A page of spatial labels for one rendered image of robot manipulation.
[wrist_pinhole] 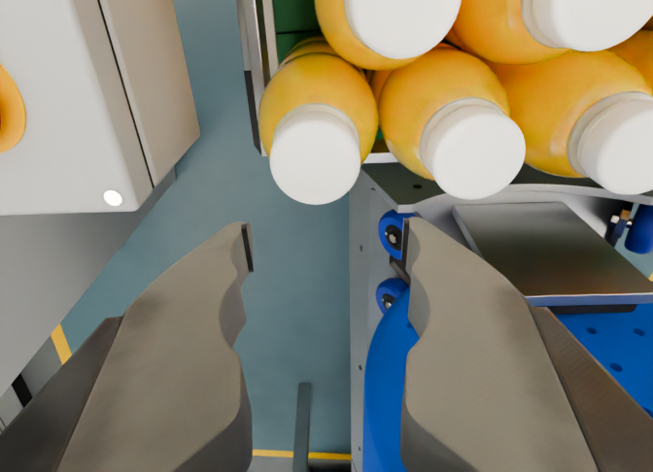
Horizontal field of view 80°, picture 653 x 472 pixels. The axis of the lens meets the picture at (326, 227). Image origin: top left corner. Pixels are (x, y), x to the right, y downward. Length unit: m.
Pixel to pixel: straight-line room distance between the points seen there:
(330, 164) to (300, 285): 1.46
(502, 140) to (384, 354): 0.16
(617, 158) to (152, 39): 0.21
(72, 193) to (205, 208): 1.30
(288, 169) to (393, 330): 0.16
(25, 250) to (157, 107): 0.65
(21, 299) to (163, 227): 0.81
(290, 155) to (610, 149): 0.13
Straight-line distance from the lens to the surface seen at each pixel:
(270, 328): 1.80
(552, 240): 0.35
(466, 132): 0.17
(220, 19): 1.28
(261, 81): 0.27
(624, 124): 0.20
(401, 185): 0.35
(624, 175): 0.21
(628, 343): 0.34
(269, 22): 0.35
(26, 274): 0.85
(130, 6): 0.20
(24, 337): 0.87
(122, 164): 0.18
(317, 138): 0.17
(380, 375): 0.27
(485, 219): 0.36
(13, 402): 2.44
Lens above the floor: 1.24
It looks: 59 degrees down
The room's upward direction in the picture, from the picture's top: 180 degrees counter-clockwise
